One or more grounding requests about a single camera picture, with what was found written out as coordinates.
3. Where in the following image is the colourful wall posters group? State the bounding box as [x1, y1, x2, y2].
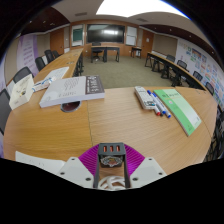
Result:
[179, 39, 224, 101]

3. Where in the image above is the brown wooden door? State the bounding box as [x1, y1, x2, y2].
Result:
[49, 28, 65, 56]
[141, 29, 155, 59]

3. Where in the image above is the large black wall screen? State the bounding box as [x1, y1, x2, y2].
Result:
[86, 23, 126, 44]

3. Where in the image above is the white printed paper sheet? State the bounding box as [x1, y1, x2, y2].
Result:
[43, 66, 70, 81]

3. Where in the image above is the blue whiteboard marker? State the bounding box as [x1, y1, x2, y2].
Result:
[149, 91, 167, 116]
[152, 92, 172, 120]

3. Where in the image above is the purple wall banner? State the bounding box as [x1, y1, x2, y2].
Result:
[17, 34, 39, 76]

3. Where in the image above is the dark round table grommet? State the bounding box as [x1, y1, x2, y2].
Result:
[60, 100, 82, 113]

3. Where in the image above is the white whiteboard eraser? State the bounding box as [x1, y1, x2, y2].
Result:
[133, 85, 156, 110]

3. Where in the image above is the green booklet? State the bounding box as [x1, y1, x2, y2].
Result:
[153, 88, 202, 137]

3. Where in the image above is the green wall board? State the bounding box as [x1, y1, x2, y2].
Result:
[71, 27, 84, 47]

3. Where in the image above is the wooden desk with black legs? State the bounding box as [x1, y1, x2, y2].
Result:
[90, 45, 120, 63]

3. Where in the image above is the small white and blue box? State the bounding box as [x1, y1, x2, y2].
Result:
[31, 76, 58, 93]

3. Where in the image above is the thick white book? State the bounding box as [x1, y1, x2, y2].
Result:
[38, 74, 106, 109]

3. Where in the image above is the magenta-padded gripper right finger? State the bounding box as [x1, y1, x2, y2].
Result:
[124, 144, 168, 190]

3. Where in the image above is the large ceiling light panel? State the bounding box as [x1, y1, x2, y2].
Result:
[95, 0, 189, 19]

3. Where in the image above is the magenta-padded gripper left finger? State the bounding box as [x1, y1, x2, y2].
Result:
[56, 143, 100, 189]

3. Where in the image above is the small wooden side desk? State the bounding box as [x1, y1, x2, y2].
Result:
[130, 46, 143, 59]

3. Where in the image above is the white wall board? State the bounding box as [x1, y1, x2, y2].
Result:
[125, 25, 138, 46]

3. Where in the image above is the red whiteboard marker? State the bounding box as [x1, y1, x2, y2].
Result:
[146, 89, 162, 117]

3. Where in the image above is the row of black office chairs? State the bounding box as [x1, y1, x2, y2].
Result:
[34, 49, 61, 72]
[165, 54, 224, 161]

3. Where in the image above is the black charger block with sticker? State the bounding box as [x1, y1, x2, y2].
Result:
[97, 142, 127, 168]

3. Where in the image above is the white open cardboard box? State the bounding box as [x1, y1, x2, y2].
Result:
[8, 73, 35, 111]

